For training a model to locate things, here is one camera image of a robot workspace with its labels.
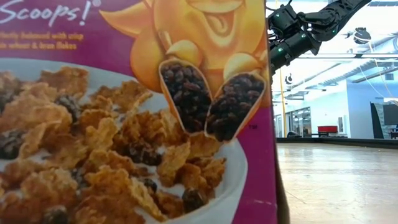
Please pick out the purple Raisin Bran cereal box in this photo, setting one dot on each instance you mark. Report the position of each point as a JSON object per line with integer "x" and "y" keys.
{"x": 124, "y": 124}

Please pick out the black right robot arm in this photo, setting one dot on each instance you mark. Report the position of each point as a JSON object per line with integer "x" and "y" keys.
{"x": 311, "y": 25}

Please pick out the red table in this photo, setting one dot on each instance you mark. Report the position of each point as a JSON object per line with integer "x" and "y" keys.
{"x": 327, "y": 129}

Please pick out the black ceiling dome camera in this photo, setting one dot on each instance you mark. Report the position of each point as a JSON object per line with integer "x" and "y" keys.
{"x": 362, "y": 35}
{"x": 289, "y": 78}

